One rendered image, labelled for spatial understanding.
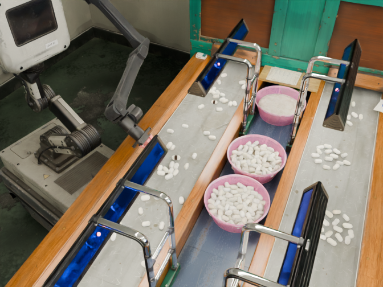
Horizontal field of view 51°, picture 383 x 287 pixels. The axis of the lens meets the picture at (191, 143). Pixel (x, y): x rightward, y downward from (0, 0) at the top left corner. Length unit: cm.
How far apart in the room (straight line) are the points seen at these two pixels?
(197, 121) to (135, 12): 214
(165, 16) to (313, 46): 181
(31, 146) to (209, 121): 105
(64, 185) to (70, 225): 58
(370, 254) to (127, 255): 87
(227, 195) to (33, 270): 78
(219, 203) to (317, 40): 109
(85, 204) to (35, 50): 67
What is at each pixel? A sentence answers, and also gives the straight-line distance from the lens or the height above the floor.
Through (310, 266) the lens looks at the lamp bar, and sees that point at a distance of 115.
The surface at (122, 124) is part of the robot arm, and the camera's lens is 171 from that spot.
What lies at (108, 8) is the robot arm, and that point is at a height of 123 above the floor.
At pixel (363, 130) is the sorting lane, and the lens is 213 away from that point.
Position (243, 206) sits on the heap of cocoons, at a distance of 165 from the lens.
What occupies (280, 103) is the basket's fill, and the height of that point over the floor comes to 73.
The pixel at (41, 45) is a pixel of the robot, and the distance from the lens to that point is 184.
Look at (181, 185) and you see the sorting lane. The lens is 171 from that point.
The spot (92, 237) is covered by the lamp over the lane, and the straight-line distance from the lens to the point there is 117.
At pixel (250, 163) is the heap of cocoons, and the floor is 74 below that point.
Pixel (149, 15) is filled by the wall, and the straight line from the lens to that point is 390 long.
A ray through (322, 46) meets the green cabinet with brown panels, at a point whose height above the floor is 96.
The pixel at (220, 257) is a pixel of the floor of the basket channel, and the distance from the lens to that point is 159.
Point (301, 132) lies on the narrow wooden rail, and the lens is 198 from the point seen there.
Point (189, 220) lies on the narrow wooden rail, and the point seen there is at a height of 76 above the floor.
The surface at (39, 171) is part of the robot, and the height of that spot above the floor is 48.
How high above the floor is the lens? 203
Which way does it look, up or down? 43 degrees down
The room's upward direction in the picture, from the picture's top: 1 degrees counter-clockwise
